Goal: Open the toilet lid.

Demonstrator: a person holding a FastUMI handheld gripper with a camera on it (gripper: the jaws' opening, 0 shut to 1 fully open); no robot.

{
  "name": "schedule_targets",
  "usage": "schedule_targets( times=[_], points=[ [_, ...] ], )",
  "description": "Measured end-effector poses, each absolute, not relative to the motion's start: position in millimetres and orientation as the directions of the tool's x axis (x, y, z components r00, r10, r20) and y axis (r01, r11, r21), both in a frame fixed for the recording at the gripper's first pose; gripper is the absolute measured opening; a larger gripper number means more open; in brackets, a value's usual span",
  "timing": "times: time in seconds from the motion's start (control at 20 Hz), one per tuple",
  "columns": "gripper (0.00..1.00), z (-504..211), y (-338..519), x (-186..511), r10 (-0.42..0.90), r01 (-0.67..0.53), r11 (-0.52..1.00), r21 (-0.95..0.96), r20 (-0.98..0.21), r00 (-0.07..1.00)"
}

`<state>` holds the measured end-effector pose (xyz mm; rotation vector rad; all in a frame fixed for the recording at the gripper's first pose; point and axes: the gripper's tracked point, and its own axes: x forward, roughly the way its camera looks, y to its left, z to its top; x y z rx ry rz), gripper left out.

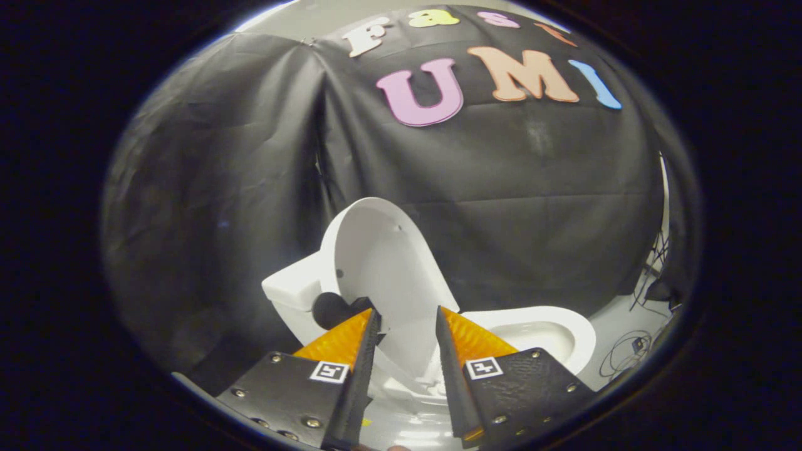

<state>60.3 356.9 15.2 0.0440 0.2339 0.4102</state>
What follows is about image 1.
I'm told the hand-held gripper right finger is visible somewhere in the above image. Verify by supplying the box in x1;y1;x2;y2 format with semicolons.
435;306;596;448

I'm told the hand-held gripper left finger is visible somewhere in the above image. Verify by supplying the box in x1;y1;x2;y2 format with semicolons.
216;307;383;450

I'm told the white toilet lid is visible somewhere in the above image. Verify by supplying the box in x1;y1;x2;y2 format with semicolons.
320;197;461;384

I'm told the white ceramic toilet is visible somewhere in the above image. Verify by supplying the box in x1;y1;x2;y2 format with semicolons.
261;254;597;403

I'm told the white toilet seat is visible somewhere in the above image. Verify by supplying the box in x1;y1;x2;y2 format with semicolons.
461;306;597;376

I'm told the black rounded object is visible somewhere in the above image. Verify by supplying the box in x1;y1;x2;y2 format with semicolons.
312;291;377;331

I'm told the black backdrop cloth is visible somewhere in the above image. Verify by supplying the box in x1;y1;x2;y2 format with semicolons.
100;5;700;378

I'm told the black cable bundle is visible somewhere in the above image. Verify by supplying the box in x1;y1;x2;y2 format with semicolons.
598;229;675;380

